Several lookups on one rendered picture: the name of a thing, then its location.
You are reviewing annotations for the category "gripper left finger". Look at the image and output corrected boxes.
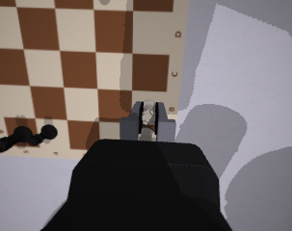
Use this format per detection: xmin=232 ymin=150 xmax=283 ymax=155
xmin=119 ymin=101 xmax=144 ymax=141

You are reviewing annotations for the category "brown and cream chessboard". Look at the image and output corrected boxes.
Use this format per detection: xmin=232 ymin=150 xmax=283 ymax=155
xmin=0 ymin=0 xmax=189 ymax=160

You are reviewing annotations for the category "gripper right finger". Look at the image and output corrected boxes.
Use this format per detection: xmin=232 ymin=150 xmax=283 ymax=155
xmin=154 ymin=102 xmax=176 ymax=142

